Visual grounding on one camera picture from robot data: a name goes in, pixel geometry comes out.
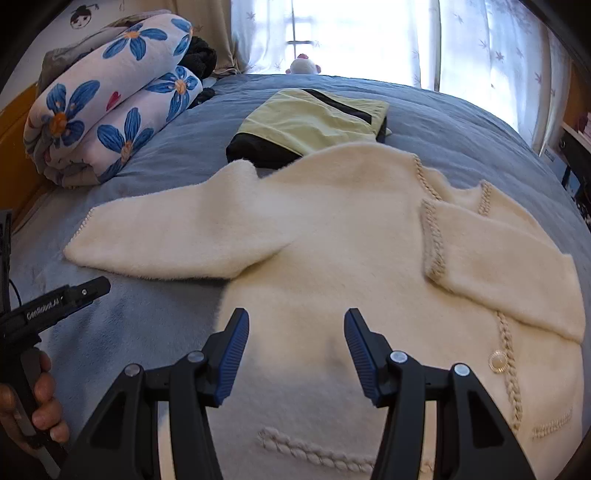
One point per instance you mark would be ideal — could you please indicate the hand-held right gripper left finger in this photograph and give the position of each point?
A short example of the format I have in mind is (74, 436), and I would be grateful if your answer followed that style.
(233, 355)

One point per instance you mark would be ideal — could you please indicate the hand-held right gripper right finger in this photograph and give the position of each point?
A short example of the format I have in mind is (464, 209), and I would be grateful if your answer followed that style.
(360, 355)

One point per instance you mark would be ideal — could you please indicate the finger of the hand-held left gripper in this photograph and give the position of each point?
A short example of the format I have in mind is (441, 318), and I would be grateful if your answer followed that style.
(85, 290)

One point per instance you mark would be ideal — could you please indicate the cream fuzzy knit sweater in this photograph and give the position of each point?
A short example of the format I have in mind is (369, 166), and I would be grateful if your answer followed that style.
(332, 258)

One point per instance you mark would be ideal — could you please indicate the person's left hand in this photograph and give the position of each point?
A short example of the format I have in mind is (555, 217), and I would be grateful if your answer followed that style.
(46, 401)

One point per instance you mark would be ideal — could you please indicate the grey-blue bed blanket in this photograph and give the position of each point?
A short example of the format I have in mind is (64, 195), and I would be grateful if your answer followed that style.
(166, 152)

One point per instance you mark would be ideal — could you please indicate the wooden headboard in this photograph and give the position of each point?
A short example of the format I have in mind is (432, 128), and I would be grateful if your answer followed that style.
(14, 143)

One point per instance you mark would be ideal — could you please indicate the blue floral folded quilt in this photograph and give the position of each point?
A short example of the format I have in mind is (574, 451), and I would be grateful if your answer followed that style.
(111, 97)

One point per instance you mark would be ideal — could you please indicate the yellow-green and black folded garment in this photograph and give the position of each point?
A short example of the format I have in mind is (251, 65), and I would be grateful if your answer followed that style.
(304, 124)

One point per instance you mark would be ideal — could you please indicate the black clothing pile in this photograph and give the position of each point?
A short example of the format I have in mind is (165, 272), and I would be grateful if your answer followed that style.
(201, 57)

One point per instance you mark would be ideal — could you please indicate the beige curtain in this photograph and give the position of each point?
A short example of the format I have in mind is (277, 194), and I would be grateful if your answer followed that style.
(203, 23)

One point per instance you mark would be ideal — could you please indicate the wooden shelf unit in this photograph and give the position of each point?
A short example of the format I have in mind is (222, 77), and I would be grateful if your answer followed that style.
(572, 152)

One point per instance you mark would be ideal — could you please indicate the white plush toy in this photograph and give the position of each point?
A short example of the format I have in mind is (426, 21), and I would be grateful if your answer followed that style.
(304, 65)

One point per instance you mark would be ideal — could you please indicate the white sheer patterned curtain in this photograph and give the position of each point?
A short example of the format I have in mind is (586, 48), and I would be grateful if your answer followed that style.
(498, 55)
(263, 32)

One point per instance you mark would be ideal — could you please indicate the cartoon face wall sticker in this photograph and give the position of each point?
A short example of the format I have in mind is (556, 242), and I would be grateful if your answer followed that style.
(84, 16)

